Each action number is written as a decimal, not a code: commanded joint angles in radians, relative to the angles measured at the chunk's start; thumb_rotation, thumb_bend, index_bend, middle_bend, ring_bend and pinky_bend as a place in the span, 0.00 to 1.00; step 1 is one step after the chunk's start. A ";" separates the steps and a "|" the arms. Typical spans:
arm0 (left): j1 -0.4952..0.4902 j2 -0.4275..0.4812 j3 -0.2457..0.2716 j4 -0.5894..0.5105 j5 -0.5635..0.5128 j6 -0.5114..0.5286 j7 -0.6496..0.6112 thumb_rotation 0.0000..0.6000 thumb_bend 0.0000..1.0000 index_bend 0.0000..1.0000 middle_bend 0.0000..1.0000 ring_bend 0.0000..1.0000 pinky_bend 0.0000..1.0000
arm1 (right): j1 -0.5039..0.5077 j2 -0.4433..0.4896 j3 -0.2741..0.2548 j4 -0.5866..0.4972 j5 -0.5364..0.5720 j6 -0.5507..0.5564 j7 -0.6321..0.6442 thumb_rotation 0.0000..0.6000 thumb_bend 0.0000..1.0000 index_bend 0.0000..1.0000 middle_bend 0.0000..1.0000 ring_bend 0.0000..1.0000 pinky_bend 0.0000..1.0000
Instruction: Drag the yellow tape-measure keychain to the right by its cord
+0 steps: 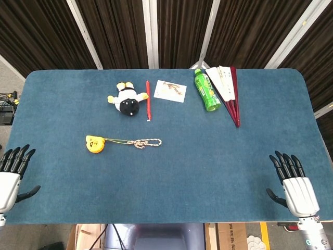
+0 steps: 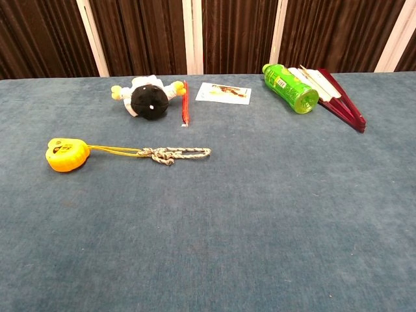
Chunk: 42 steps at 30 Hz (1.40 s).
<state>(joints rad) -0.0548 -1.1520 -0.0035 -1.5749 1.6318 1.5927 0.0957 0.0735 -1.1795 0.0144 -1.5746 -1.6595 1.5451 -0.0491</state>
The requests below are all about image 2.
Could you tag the yellow tape measure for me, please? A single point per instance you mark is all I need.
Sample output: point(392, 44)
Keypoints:
point(66, 157)

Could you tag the green plastic bottle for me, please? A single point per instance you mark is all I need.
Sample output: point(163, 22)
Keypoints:
point(289, 87)

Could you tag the black white plush toy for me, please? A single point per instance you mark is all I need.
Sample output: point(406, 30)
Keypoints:
point(149, 102)

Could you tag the blue felt table cover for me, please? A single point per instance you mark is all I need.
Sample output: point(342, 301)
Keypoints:
point(208, 227)

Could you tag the red white folding fan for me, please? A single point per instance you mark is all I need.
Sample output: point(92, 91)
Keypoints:
point(344, 107)

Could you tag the dark brown curtain panel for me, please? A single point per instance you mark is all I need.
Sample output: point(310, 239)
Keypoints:
point(334, 32)
point(39, 35)
point(143, 35)
point(409, 55)
point(237, 35)

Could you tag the red pen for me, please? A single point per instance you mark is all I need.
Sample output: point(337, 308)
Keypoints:
point(185, 104)

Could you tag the white picture card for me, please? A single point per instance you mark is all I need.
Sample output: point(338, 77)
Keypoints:
point(224, 94)

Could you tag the white frame post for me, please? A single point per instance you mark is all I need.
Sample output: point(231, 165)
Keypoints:
point(92, 39)
point(395, 39)
point(278, 32)
point(192, 35)

